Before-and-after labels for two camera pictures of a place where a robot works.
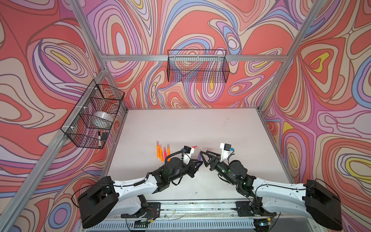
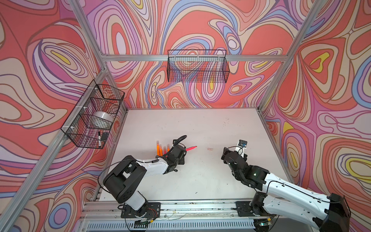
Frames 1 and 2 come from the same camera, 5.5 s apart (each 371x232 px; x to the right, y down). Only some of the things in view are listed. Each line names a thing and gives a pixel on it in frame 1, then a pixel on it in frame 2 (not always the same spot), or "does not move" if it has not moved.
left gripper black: x=191 y=168 to x=182 y=160
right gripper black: x=215 y=160 to x=225 y=151
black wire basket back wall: x=197 y=66 does not move
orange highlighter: x=158 y=150 does not move
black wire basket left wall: x=88 y=125 does not move
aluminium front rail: x=219 y=210 does not move
